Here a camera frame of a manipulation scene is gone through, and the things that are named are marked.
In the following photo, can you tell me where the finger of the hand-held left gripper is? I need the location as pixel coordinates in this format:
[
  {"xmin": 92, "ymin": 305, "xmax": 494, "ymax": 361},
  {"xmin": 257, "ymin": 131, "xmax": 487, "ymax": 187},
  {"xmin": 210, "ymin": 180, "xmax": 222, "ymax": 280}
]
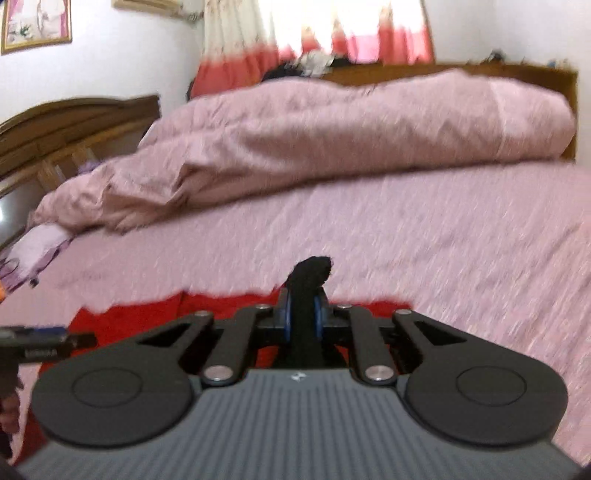
[{"xmin": 0, "ymin": 325, "xmax": 99, "ymax": 350}]

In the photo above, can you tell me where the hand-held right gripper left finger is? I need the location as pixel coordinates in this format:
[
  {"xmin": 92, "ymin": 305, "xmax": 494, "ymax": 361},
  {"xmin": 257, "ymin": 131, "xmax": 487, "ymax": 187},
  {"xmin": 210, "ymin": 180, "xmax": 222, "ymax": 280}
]
[{"xmin": 136, "ymin": 288, "xmax": 293, "ymax": 387}]

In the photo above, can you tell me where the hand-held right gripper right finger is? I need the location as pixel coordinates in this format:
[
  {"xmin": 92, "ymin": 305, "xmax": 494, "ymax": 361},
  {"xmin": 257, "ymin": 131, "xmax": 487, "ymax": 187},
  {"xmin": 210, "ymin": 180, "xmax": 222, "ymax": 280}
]
[{"xmin": 314, "ymin": 293, "xmax": 467, "ymax": 387}]

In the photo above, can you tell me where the red knit cardigan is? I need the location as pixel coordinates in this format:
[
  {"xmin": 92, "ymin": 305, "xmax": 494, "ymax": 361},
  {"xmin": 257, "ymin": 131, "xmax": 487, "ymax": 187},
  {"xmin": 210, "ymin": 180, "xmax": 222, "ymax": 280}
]
[{"xmin": 14, "ymin": 255, "xmax": 413, "ymax": 464}]

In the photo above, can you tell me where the pile of dark clothes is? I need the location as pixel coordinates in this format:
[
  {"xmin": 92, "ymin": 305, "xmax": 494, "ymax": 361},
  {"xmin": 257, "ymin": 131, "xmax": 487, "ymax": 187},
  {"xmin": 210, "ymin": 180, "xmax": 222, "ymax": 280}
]
[{"xmin": 262, "ymin": 50, "xmax": 357, "ymax": 83}]

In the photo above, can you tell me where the person's left hand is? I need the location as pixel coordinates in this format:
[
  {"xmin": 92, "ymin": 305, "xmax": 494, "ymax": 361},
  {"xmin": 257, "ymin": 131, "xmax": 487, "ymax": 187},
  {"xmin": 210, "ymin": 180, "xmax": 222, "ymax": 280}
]
[{"xmin": 0, "ymin": 376, "xmax": 25, "ymax": 435}]

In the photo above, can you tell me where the lilac cloth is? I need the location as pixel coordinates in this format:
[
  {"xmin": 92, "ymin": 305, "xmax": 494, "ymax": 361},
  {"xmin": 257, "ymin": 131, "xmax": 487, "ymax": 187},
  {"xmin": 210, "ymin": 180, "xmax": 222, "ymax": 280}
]
[{"xmin": 0, "ymin": 223, "xmax": 75, "ymax": 292}]

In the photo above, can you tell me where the pink quilt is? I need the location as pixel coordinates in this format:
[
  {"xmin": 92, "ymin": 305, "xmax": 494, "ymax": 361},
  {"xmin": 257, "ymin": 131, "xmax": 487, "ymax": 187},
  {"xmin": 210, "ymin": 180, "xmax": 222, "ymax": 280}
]
[{"xmin": 32, "ymin": 68, "xmax": 578, "ymax": 232}]

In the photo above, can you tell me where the carved wooden headboard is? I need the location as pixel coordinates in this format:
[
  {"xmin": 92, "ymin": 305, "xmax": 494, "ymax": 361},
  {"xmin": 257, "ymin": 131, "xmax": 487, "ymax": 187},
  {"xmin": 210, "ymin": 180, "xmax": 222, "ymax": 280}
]
[{"xmin": 0, "ymin": 95, "xmax": 161, "ymax": 252}]

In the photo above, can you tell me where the pink and white curtain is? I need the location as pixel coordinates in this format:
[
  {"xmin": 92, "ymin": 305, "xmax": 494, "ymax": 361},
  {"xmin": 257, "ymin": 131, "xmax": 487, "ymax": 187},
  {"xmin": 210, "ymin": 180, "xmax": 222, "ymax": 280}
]
[{"xmin": 191, "ymin": 0, "xmax": 435, "ymax": 99}]

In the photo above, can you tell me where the framed wall picture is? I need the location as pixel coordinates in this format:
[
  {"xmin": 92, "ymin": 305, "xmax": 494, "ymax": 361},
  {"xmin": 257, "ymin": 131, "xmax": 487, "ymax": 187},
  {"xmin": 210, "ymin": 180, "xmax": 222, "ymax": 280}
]
[{"xmin": 0, "ymin": 0, "xmax": 73, "ymax": 56}]

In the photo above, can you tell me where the wall air conditioner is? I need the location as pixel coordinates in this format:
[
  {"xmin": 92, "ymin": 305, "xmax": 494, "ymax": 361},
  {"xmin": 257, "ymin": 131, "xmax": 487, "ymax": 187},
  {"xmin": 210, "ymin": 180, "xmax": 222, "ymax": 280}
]
[{"xmin": 112, "ymin": 0, "xmax": 205, "ymax": 20}]

